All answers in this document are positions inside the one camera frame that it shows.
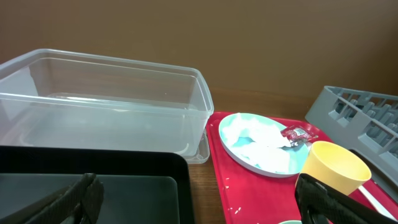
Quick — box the light blue plate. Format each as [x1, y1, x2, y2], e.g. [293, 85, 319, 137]
[218, 113, 310, 178]

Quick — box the grey dishwasher rack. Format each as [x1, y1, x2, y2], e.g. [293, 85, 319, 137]
[305, 86, 397, 201]

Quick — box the clear plastic waste bin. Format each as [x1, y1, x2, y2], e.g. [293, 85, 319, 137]
[1, 49, 214, 164]

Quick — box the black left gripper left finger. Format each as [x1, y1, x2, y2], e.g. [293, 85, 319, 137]
[1, 173, 104, 224]

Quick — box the white napkin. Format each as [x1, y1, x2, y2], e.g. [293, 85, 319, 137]
[219, 113, 290, 174]

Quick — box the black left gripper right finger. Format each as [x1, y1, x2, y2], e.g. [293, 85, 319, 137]
[295, 174, 397, 224]

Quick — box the white plastic spoon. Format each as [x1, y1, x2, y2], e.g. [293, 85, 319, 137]
[358, 186, 397, 221]

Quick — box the green bowl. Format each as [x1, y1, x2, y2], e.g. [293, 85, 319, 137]
[278, 220, 302, 224]

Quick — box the red snack wrapper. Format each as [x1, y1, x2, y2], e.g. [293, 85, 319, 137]
[280, 125, 318, 147]

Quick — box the black waste tray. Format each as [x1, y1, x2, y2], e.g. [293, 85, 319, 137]
[1, 146, 195, 224]

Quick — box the yellow plastic cup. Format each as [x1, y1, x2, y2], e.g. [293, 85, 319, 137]
[301, 141, 372, 195]

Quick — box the red serving tray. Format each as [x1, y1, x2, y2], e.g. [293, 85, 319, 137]
[205, 111, 398, 224]

